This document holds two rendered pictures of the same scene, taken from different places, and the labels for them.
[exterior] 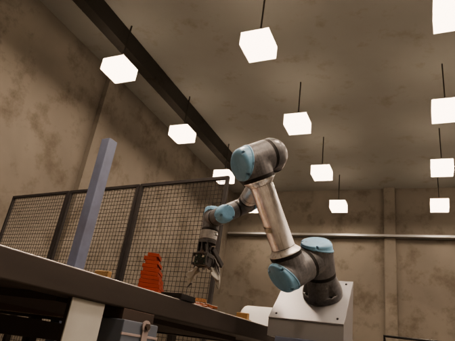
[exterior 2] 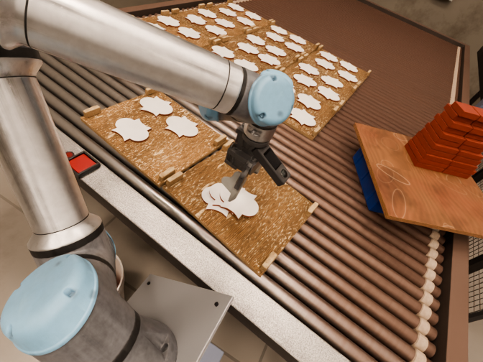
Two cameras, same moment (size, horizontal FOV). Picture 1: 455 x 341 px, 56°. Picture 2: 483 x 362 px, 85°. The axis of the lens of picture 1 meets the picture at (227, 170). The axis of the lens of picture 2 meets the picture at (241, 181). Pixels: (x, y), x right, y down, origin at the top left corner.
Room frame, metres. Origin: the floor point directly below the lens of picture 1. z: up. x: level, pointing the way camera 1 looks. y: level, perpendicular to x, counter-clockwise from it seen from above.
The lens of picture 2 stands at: (1.72, -0.48, 1.63)
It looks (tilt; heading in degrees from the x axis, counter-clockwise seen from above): 48 degrees down; 76
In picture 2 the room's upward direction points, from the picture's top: 21 degrees clockwise
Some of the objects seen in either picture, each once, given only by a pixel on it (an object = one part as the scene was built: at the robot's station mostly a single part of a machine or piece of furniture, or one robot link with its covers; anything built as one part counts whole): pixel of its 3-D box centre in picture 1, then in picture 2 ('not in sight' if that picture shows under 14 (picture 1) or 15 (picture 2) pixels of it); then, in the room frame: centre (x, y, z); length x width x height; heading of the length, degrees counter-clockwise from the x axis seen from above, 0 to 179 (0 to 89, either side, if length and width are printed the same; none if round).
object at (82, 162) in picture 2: not in sight; (81, 164); (1.35, 0.09, 0.92); 0.06 x 0.06 x 0.01; 57
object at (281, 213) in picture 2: not in sight; (244, 197); (1.88, 0.07, 0.93); 0.41 x 0.35 x 0.02; 143
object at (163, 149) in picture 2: not in sight; (158, 131); (1.53, 0.31, 0.93); 0.41 x 0.35 x 0.02; 144
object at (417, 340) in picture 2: not in sight; (174, 163); (1.62, 0.19, 0.90); 1.95 x 0.05 x 0.05; 147
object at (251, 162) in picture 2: (205, 254); (248, 149); (1.83, 0.04, 1.17); 0.09 x 0.08 x 0.12; 150
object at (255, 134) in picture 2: (209, 236); (259, 128); (1.84, 0.04, 1.25); 0.08 x 0.08 x 0.05
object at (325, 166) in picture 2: not in sight; (241, 115); (1.86, 0.57, 0.90); 1.95 x 0.05 x 0.05; 147
